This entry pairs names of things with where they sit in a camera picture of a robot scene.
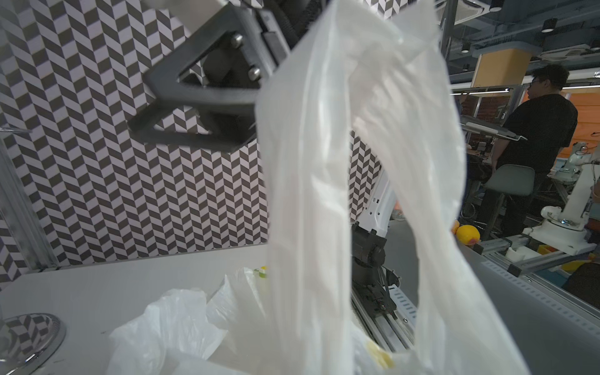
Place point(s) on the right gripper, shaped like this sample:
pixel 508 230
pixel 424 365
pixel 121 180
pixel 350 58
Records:
pixel 233 49

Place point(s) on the lemon print plastic bag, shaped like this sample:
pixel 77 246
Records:
pixel 365 166

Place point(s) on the grey chair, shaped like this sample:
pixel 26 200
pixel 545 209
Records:
pixel 508 179

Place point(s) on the person in black shirt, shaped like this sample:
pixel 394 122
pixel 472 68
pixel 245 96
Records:
pixel 547 121

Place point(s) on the chrome wire cup stand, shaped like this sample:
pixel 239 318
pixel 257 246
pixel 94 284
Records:
pixel 28 341

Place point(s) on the aluminium front rail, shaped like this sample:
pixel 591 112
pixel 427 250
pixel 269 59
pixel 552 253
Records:
pixel 545 321

